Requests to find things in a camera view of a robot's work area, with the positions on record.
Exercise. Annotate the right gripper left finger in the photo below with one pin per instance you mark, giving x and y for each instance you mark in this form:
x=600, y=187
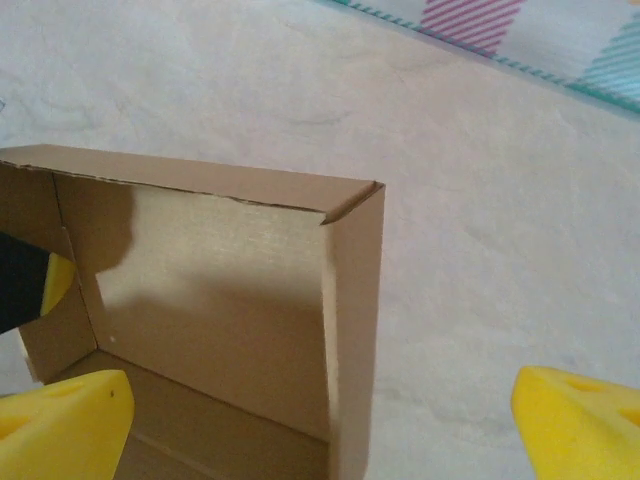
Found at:
x=65, y=430

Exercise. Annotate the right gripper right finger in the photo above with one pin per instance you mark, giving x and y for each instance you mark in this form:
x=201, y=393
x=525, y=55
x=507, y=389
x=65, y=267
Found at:
x=575, y=435

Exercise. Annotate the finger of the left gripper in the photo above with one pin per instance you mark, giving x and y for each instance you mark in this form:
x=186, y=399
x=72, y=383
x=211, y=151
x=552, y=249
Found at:
x=25, y=280

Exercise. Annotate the brown cardboard box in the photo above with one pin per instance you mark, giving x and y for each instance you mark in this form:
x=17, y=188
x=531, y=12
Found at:
x=225, y=280

